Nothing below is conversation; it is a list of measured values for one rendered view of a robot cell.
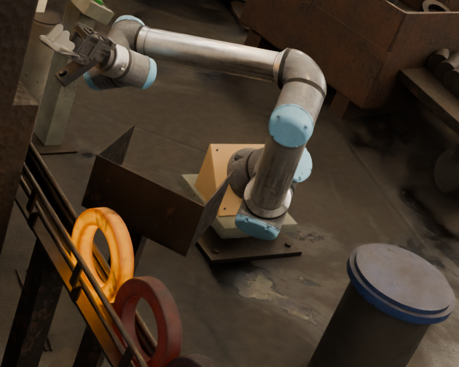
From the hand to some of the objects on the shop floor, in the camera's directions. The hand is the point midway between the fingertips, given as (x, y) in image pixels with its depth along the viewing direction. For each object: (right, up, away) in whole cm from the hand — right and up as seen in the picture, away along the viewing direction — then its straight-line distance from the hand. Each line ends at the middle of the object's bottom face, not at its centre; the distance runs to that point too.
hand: (42, 41), depth 230 cm
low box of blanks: (+102, +21, +262) cm, 282 cm away
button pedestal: (-21, -20, +109) cm, 113 cm away
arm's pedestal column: (+47, -51, +101) cm, 123 cm away
